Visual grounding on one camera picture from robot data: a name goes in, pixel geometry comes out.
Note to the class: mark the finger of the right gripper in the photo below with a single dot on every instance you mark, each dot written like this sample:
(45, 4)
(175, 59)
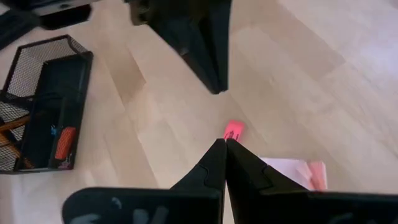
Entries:
(217, 37)
(183, 31)

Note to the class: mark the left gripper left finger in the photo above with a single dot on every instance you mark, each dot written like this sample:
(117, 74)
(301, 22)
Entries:
(186, 205)

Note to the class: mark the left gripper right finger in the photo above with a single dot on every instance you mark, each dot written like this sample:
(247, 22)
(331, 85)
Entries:
(280, 208)

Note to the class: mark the pink eraser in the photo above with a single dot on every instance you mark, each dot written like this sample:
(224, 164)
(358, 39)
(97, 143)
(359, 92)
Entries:
(234, 129)

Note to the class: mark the orange eraser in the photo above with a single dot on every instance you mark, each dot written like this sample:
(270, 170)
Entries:
(65, 143)

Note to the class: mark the small blue binder clip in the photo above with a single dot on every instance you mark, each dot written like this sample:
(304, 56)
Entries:
(53, 130)

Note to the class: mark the black mesh desk organizer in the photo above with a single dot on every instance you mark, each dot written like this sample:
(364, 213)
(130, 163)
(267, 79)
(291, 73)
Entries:
(62, 81)

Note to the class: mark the pink sticky note pad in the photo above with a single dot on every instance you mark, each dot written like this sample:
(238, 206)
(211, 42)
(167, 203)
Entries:
(292, 169)

